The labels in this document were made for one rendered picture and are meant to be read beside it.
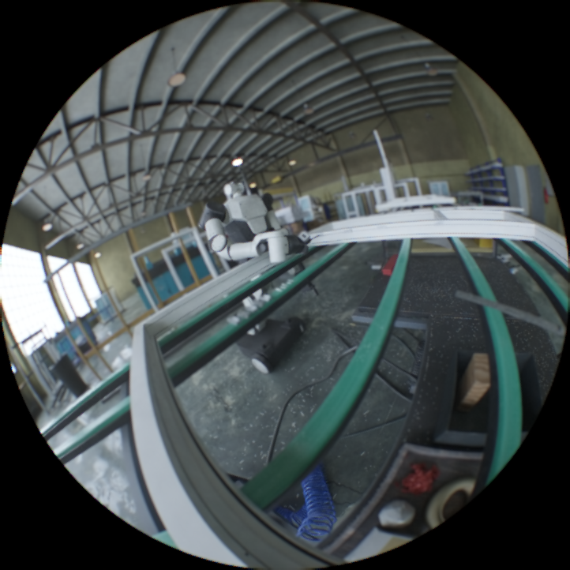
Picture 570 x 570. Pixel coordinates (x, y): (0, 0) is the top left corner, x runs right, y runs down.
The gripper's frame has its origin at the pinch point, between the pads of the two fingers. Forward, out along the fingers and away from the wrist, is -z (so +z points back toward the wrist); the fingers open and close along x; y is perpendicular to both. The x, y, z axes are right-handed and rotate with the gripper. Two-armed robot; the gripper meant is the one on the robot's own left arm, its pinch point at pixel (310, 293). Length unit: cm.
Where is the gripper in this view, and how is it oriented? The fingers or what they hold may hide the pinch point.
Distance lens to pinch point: 133.3
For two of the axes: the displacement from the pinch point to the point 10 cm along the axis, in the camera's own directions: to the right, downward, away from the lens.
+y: 5.9, -4.6, 6.6
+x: 6.3, -2.4, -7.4
